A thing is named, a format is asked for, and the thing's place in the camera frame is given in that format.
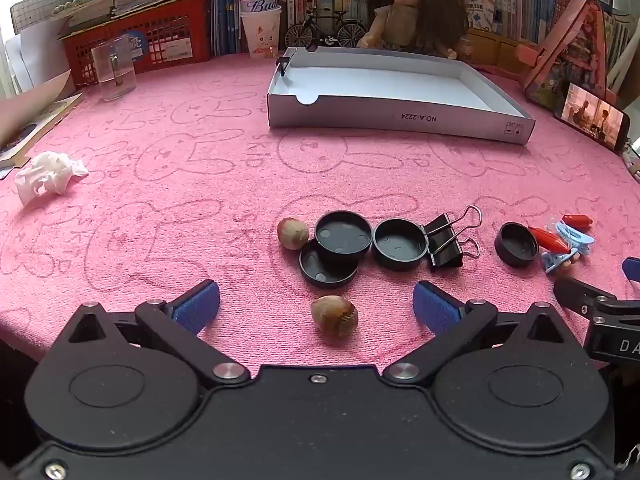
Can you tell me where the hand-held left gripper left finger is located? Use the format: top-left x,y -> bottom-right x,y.
65,280 -> 251,389

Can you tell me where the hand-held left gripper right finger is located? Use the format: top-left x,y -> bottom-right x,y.
382,280 -> 583,389

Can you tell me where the light blue snap hair clip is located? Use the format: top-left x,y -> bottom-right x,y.
550,220 -> 596,254

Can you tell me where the large black binder clip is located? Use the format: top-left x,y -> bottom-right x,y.
422,205 -> 482,274

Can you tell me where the black round lid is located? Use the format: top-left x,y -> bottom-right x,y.
372,217 -> 430,272
298,239 -> 359,289
494,222 -> 541,269
314,210 -> 374,264

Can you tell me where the brown snail shell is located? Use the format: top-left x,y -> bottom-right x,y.
310,294 -> 359,336

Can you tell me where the brown nut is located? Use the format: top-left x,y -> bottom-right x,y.
276,217 -> 311,251

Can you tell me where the white cardboard box tray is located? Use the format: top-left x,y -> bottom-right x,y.
266,46 -> 537,147

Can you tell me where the pink bunny print towel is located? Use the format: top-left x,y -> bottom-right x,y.
0,50 -> 640,376

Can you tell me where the black smartphone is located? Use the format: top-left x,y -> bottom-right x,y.
554,81 -> 632,154

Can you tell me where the crumpled white tissue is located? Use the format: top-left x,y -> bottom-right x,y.
14,151 -> 90,207

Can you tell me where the pink toy house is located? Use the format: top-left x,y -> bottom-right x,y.
515,0 -> 621,111

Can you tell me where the open book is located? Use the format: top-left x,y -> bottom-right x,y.
0,71 -> 86,171

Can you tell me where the clear glass mug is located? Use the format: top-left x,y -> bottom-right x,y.
91,37 -> 139,102

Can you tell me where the wooden drawer box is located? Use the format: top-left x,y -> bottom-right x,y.
462,27 -> 523,68

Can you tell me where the large red plastic basket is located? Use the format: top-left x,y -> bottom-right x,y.
60,0 -> 213,86

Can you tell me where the cat print paper cup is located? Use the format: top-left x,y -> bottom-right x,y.
240,5 -> 284,61

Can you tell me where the black miniature bicycle model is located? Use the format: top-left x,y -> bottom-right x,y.
284,8 -> 369,54

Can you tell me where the brown-haired doll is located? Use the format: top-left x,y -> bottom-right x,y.
356,0 -> 474,61

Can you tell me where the colourful printed cardboard box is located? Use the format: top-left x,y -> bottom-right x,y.
462,0 -> 497,33

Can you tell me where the white paper sheet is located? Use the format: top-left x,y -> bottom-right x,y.
5,22 -> 71,98

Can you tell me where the white grid board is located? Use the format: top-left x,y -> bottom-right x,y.
10,0 -> 66,36

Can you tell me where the white cable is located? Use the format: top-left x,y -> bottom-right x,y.
622,142 -> 640,181

